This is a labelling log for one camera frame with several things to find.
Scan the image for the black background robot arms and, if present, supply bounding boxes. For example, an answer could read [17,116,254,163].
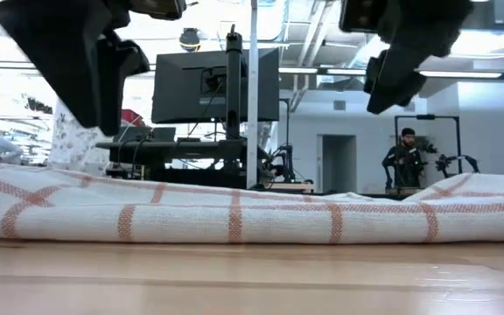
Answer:
[434,153,481,175]

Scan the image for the white patterned partition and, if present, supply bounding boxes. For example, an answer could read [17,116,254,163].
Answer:
[48,99,124,176]

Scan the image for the black computer monitor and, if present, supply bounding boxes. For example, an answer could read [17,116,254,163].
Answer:
[150,47,281,124]

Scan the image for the black background rig frame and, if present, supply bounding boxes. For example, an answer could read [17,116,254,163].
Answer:
[393,114,463,190]

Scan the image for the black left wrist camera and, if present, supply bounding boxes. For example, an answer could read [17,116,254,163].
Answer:
[129,0,188,21]

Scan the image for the wooden background table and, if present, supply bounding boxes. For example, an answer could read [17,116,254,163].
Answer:
[269,182,317,194]

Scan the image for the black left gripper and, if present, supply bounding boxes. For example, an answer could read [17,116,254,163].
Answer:
[0,0,151,137]

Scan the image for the red background object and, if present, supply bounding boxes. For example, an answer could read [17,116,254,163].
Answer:
[120,108,147,129]

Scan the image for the white towel with red grid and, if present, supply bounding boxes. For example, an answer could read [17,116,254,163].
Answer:
[0,159,504,245]

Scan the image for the long ceiling light strip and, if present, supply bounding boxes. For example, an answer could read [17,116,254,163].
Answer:
[417,71,503,80]

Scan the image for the grey desk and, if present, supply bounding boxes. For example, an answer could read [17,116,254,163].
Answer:
[95,138,271,170]

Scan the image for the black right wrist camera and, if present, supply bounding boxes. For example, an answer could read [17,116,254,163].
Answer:
[339,0,381,34]

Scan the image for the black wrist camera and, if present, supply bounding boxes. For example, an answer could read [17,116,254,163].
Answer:
[339,0,381,34]
[129,0,188,21]

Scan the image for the white vertical post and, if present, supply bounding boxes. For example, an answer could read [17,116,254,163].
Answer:
[246,0,260,189]

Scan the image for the black ceiling lamp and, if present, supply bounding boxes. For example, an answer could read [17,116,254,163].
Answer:
[178,26,202,53]

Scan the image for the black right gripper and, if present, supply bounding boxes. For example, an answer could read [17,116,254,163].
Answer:
[363,0,474,116]

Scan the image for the grey doorway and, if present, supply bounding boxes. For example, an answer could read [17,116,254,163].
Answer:
[316,133,359,193]

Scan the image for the black monitor stand pole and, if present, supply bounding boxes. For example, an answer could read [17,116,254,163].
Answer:
[224,24,245,176]

